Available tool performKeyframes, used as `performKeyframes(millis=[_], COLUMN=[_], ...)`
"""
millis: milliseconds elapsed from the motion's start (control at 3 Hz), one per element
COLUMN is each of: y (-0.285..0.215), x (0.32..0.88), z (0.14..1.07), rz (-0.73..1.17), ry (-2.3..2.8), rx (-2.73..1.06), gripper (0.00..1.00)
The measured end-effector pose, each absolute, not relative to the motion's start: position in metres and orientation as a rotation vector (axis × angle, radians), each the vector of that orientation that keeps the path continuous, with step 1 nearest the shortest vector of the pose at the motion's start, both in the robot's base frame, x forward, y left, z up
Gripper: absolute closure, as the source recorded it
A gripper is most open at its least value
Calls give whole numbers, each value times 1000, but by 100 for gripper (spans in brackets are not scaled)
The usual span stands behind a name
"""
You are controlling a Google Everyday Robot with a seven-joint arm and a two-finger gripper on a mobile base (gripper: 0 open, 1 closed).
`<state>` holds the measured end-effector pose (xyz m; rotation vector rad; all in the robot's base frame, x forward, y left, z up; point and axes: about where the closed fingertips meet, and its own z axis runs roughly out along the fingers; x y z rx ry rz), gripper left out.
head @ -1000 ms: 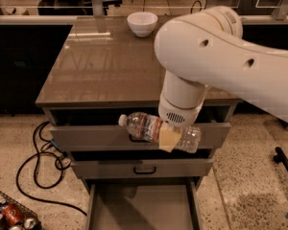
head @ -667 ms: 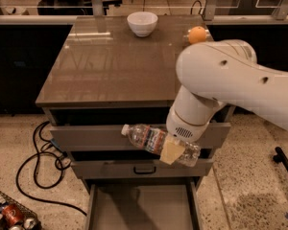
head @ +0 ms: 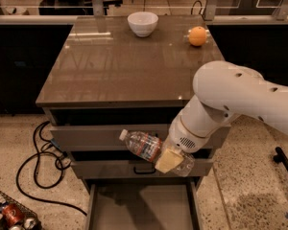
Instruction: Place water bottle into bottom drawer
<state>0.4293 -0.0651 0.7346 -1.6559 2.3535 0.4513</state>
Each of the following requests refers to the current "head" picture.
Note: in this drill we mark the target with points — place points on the top grey drawer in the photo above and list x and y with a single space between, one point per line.
98 129

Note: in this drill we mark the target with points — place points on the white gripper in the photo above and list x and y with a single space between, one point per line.
181 138

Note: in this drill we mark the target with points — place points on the grey drawer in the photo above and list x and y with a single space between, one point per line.
143 204
113 164
98 129

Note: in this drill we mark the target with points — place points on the grey drawer cabinet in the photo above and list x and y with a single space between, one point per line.
103 64

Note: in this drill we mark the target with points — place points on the silver can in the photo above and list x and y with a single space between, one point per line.
29 223
16 227

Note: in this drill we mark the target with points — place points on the red soda can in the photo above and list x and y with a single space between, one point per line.
13 215

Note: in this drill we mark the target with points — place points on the clear plastic water bottle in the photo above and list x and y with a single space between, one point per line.
149 148

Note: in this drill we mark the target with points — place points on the bottom grey drawer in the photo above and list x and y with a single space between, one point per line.
143 204

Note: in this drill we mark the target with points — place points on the middle grey drawer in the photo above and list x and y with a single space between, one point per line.
113 164

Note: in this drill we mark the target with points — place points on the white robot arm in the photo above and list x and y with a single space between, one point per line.
222 92

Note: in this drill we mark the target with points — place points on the person in background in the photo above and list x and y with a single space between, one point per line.
65 7

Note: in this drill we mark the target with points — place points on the black metal bar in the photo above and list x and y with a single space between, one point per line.
281 157

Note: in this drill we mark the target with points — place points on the black wire basket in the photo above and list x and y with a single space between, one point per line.
28 213

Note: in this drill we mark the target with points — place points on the white ceramic bowl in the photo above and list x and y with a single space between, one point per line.
142 23

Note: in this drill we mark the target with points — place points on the orange fruit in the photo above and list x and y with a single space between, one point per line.
197 36

